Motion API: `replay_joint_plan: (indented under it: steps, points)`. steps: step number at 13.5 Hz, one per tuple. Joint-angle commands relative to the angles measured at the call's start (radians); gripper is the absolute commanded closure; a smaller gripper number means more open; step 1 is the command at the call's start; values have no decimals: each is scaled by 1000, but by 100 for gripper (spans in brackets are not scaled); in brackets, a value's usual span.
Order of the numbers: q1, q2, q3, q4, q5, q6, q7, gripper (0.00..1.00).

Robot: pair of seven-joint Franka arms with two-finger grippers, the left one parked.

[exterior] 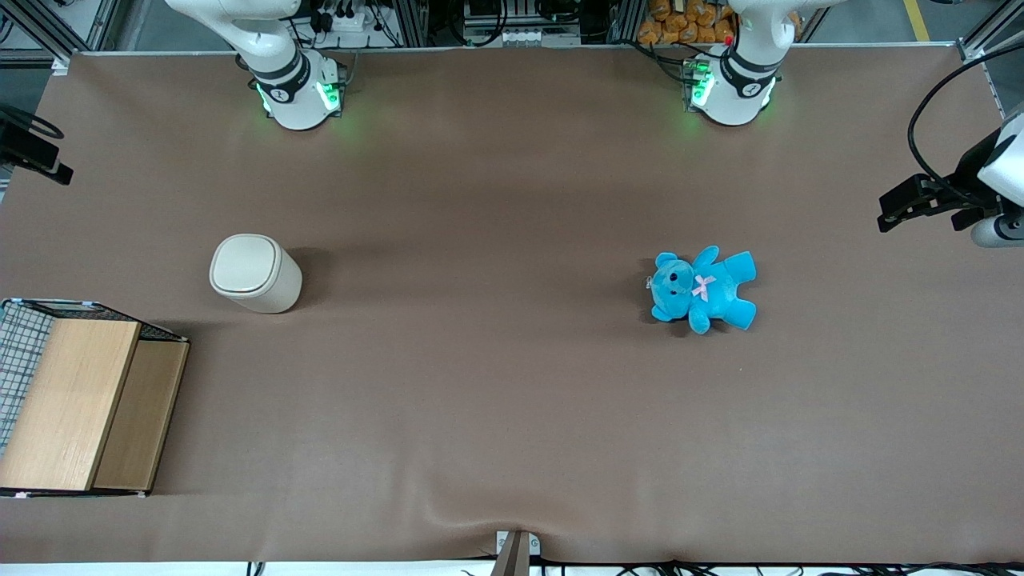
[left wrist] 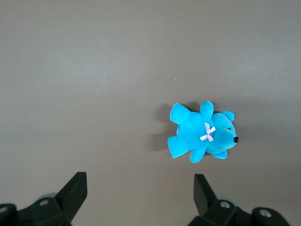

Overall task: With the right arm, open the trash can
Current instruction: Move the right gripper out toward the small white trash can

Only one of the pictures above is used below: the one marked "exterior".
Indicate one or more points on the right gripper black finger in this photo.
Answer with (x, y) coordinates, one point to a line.
(36, 156)

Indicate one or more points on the cream lidded trash can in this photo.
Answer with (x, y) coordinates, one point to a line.
(254, 274)

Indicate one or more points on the blue teddy bear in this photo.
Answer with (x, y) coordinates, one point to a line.
(708, 288)

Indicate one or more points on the orange plush toy pile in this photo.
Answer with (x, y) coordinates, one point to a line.
(688, 24)

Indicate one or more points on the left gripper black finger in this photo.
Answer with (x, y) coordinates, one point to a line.
(972, 218)
(912, 200)

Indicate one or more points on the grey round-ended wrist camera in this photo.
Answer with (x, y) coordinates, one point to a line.
(1000, 230)

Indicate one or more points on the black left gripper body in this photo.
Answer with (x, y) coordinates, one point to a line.
(966, 178)

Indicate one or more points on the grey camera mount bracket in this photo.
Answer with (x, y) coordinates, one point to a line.
(515, 554)

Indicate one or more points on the aluminium frame post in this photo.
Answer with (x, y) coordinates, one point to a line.
(44, 30)
(988, 36)

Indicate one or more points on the white power strip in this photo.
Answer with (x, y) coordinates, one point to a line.
(346, 19)

